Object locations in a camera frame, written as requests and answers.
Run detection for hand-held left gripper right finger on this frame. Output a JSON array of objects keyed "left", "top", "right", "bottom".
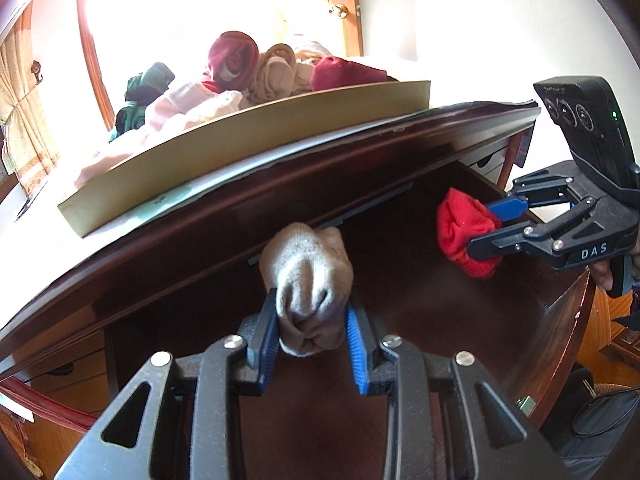
[{"left": 346, "top": 301, "right": 571, "bottom": 480}]

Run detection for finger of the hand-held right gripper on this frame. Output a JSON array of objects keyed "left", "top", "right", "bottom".
[
  {"left": 486, "top": 160, "right": 583, "bottom": 222},
  {"left": 466, "top": 196, "right": 599, "bottom": 262}
]

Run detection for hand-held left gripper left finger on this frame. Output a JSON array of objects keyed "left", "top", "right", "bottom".
[{"left": 54, "top": 287, "right": 279, "bottom": 480}]

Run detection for small red underwear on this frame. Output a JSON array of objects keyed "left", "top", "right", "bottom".
[{"left": 436, "top": 187, "right": 503, "bottom": 281}]

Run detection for grey socks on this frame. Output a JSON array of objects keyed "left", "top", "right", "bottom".
[{"left": 258, "top": 221, "right": 355, "bottom": 358}]

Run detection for dark wooden drawer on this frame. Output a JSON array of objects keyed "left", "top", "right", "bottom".
[{"left": 102, "top": 160, "right": 597, "bottom": 480}]

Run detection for shallow cardboard tray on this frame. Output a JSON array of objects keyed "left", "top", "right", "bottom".
[{"left": 57, "top": 79, "right": 432, "bottom": 240}]

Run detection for pale pink underwear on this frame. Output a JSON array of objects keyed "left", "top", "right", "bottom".
[{"left": 74, "top": 80, "right": 247, "bottom": 187}]

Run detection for beige underwear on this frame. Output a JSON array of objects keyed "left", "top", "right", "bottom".
[{"left": 249, "top": 43, "right": 312, "bottom": 104}]

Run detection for green and black underwear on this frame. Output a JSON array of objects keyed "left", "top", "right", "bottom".
[{"left": 115, "top": 62, "right": 177, "bottom": 134}]

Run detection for long red underwear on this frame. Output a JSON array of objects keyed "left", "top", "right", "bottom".
[{"left": 202, "top": 31, "right": 261, "bottom": 94}]

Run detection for person's right hand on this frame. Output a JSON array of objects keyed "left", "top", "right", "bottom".
[{"left": 590, "top": 258, "right": 614, "bottom": 295}]

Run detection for wooden chair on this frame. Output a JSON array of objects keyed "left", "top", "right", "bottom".
[{"left": 499, "top": 126, "right": 535, "bottom": 197}]

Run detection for red-brown curved chair back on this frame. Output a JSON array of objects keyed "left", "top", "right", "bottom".
[{"left": 0, "top": 376, "right": 109, "bottom": 434}]

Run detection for beige checked curtain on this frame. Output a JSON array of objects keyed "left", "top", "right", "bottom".
[{"left": 0, "top": 24, "right": 62, "bottom": 197}]

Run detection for wooden door frame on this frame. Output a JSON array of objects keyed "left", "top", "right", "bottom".
[{"left": 74, "top": 0, "right": 117, "bottom": 132}]

